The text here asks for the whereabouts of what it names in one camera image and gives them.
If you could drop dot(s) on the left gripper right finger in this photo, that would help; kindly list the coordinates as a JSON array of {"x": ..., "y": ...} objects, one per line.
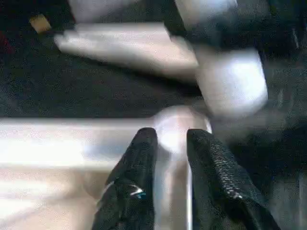
[{"x": 216, "y": 191}]

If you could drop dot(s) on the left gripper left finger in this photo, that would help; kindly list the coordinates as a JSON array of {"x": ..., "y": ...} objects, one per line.
[{"x": 132, "y": 191}]

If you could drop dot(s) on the white plastic table top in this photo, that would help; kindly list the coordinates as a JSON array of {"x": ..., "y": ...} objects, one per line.
[{"x": 48, "y": 143}]

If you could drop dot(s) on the white plastic table leg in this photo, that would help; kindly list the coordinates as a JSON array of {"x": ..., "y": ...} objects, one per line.
[
  {"x": 230, "y": 83},
  {"x": 108, "y": 9}
]

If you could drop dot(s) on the black table mat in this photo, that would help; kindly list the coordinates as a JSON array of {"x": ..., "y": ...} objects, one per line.
[{"x": 48, "y": 95}]

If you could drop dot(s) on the gold label sticker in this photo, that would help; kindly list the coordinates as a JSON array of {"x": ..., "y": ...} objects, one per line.
[{"x": 39, "y": 22}]

